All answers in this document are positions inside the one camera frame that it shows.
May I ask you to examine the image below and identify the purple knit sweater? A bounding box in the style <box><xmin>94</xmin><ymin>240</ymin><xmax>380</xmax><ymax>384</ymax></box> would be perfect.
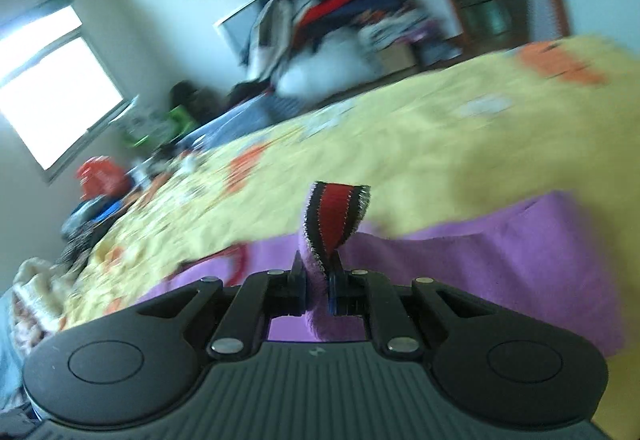
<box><xmin>142</xmin><ymin>182</ymin><xmax>625</xmax><ymax>356</ymax></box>

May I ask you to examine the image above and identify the pile of dark clothes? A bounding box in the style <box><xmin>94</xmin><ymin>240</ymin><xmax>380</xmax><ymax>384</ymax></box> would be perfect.
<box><xmin>241</xmin><ymin>0</ymin><xmax>448</xmax><ymax>82</ymax></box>

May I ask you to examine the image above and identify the grey blue quilted blanket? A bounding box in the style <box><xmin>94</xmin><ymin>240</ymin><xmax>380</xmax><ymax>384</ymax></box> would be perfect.
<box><xmin>177</xmin><ymin>93</ymin><xmax>304</xmax><ymax>152</ymax></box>

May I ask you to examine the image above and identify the green plastic stool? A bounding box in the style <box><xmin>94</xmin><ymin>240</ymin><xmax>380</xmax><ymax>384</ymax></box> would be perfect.
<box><xmin>167</xmin><ymin>105</ymin><xmax>196</xmax><ymax>134</ymax></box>

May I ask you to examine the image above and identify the orange plastic bag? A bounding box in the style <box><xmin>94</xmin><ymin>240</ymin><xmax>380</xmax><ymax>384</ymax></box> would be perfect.
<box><xmin>75</xmin><ymin>156</ymin><xmax>131</xmax><ymax>200</ymax></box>

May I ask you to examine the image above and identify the grey monitor screen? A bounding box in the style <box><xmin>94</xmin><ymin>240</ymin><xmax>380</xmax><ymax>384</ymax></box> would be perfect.
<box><xmin>215</xmin><ymin>0</ymin><xmax>262</xmax><ymax>66</ymax></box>

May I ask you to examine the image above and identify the yellow carrot print quilt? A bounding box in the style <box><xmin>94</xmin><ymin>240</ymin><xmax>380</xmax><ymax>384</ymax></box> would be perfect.
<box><xmin>63</xmin><ymin>36</ymin><xmax>639</xmax><ymax>439</ymax></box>

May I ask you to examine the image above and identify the window with grey frame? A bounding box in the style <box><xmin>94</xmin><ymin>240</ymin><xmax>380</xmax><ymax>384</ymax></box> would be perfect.
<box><xmin>1</xmin><ymin>0</ymin><xmax>131</xmax><ymax>182</ymax></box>

